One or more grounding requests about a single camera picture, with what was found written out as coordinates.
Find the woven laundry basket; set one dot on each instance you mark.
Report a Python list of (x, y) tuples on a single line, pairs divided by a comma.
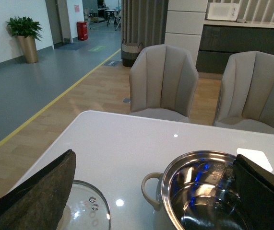
[(130, 52)]

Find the dark kitchen counter cabinet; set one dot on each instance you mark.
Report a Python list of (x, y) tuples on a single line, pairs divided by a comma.
[(219, 42)]

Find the white electric cooking pot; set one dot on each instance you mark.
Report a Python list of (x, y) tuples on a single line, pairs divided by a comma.
[(197, 191)]

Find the beige upholstered chair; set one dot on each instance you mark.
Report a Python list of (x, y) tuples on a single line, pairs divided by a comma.
[(163, 82), (246, 97)]

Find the glass pot lid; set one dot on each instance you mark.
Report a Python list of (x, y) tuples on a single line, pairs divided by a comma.
[(86, 209)]

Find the left beige upholstered chair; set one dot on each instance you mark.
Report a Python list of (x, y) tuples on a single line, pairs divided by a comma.
[(163, 82)]

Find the gold plant pot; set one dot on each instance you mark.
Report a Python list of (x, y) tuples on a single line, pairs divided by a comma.
[(28, 46)]

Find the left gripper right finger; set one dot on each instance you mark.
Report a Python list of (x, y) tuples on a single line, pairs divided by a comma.
[(255, 187)]

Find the right beige upholstered chair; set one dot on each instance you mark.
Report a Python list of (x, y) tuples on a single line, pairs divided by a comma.
[(246, 97)]

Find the red bin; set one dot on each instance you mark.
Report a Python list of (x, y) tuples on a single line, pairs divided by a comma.
[(82, 30)]

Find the white tall cabinet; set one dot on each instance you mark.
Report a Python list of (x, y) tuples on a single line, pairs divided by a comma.
[(185, 19)]

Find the green potted plant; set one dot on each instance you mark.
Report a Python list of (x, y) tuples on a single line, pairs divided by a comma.
[(24, 26)]

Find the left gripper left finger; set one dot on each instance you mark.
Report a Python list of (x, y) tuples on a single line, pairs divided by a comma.
[(38, 203)]

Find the white microwave oven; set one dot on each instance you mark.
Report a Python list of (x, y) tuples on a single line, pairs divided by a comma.
[(222, 11)]

